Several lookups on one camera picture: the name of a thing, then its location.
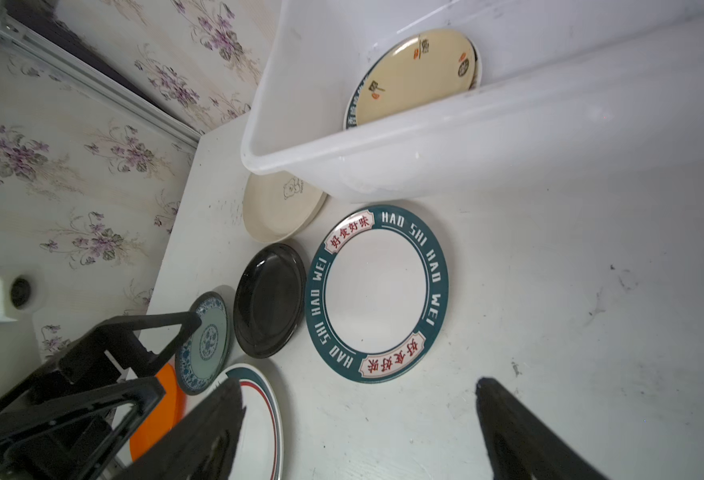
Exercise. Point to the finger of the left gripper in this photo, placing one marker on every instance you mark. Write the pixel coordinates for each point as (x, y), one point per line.
(73, 436)
(97, 359)

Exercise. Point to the white plate green lettered rim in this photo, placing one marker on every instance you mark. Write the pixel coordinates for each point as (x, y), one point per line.
(377, 294)

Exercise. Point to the white plate green red rim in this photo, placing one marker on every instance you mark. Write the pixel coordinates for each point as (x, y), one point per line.
(260, 448)

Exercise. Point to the orange plate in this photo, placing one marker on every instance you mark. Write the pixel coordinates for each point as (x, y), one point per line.
(167, 414)

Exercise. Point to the white plastic bin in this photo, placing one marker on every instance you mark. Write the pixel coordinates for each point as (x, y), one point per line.
(567, 89)

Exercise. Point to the yellow cream plate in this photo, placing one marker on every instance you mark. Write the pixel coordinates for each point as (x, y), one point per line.
(415, 75)

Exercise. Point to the teal patterned plate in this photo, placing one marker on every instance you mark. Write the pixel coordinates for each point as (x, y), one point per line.
(200, 360)

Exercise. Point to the aluminium frame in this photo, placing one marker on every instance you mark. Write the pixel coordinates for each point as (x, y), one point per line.
(96, 84)

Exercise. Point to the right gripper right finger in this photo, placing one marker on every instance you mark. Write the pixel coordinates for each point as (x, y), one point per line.
(519, 444)

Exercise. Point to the black plate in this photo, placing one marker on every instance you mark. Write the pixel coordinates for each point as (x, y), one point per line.
(269, 300)

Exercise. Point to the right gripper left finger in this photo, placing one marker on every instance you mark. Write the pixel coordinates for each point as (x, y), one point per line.
(203, 445)

